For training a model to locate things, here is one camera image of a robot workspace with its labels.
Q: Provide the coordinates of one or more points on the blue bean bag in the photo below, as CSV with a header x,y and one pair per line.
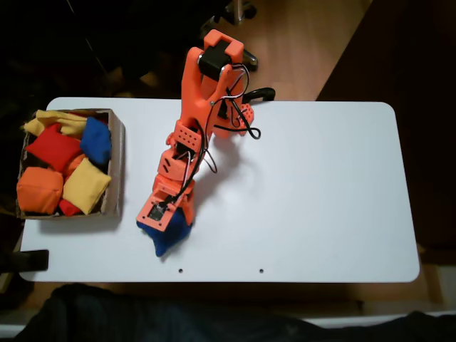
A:
x,y
171,238
96,140

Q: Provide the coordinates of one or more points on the cardboard box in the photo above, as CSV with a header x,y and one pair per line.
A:
x,y
117,160

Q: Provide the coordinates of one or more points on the yellow bean bag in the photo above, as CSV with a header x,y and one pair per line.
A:
x,y
46,117
85,185

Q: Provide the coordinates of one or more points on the orange bean bag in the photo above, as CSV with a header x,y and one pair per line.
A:
x,y
39,190
73,164

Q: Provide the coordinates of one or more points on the red bean bag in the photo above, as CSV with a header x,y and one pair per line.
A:
x,y
69,208
53,146

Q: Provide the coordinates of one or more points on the black table clamp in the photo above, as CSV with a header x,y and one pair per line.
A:
x,y
265,92

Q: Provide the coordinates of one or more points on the office chair base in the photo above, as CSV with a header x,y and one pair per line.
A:
x,y
237,10

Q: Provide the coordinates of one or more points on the orange bracket with camera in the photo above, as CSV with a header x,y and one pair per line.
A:
x,y
155,213

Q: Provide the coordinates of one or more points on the black camera stand clamp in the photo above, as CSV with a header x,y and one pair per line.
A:
x,y
33,260

